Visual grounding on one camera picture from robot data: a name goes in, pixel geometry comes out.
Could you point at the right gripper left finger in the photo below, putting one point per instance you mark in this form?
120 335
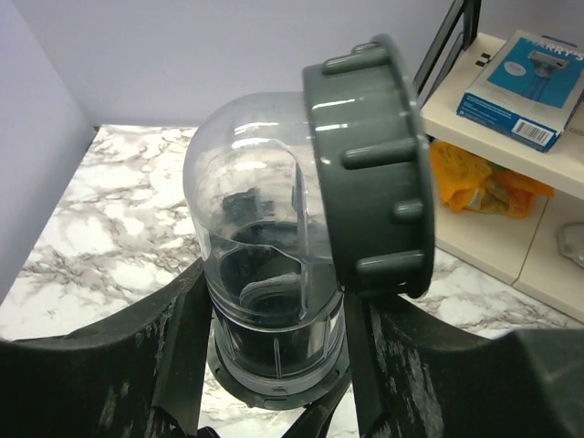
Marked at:
137 373

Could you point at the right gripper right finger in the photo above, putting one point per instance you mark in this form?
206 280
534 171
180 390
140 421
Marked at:
414 375

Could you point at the clear plastic pipe fitting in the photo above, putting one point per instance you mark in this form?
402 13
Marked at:
301 199

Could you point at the cream tiered shelf rack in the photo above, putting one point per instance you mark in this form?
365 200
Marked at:
520 252

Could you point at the orange snack bag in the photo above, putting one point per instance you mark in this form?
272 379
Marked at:
466 181

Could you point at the grey flat pouch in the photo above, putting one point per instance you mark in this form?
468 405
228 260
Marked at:
570 238

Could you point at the blue product box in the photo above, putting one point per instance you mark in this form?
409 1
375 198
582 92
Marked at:
528 91

